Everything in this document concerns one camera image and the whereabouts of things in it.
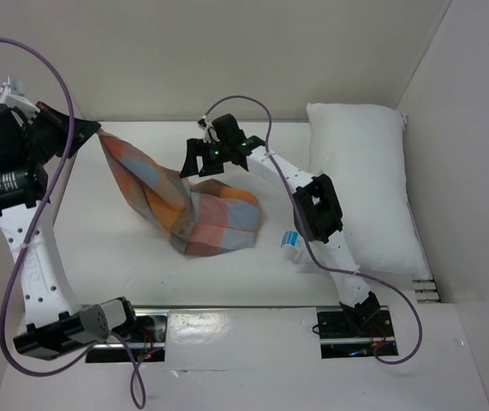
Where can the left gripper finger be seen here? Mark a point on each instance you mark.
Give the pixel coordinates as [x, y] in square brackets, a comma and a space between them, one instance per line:
[48, 114]
[54, 130]

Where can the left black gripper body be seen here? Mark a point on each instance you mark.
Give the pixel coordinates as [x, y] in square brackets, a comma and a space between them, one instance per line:
[41, 139]

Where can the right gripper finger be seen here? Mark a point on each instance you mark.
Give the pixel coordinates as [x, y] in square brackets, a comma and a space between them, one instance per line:
[194, 149]
[212, 164]

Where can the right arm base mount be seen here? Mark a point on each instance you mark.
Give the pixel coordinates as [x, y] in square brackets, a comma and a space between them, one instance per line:
[339, 339]

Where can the aluminium table frame rail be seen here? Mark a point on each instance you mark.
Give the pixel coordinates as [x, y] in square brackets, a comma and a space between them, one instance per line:
[426, 289]

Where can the checkered orange blue pillowcase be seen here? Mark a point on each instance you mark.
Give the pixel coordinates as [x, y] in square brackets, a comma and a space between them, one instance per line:
[201, 219]

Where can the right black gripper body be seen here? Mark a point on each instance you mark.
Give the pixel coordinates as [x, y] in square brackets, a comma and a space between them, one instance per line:
[209, 151]

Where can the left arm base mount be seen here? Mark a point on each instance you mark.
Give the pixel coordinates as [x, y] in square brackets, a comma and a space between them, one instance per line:
[146, 343]

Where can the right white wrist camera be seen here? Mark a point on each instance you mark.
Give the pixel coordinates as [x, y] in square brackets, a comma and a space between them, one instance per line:
[209, 131]

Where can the blue white pillow tag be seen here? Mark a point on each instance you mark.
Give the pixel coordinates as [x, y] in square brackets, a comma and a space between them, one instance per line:
[292, 238]

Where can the white pillow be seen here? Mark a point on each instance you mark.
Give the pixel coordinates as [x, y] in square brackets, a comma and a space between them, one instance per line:
[360, 147]

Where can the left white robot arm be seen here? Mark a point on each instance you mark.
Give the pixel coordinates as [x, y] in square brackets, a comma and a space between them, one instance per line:
[56, 322]

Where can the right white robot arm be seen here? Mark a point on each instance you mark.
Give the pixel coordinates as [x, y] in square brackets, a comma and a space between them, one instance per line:
[318, 215]

